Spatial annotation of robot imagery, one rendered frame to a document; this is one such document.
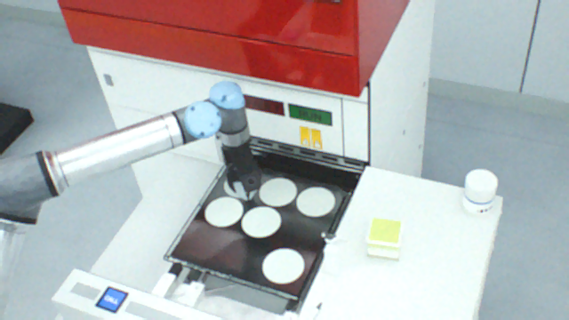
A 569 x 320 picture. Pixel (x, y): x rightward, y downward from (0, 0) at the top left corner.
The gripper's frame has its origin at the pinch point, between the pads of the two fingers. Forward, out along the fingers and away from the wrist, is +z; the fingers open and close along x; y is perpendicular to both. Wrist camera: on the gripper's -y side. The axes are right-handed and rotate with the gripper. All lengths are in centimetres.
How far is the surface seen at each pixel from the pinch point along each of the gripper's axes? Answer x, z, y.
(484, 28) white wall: -135, 48, 102
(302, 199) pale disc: -13.4, 1.3, -4.9
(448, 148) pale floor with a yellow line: -107, 91, 76
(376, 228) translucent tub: -23.0, -12.0, -30.7
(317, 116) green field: -21.5, -19.1, 2.5
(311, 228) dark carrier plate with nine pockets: -12.3, 1.4, -15.0
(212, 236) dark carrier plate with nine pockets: 11.7, 1.4, -7.7
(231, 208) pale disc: 4.9, 1.3, -0.6
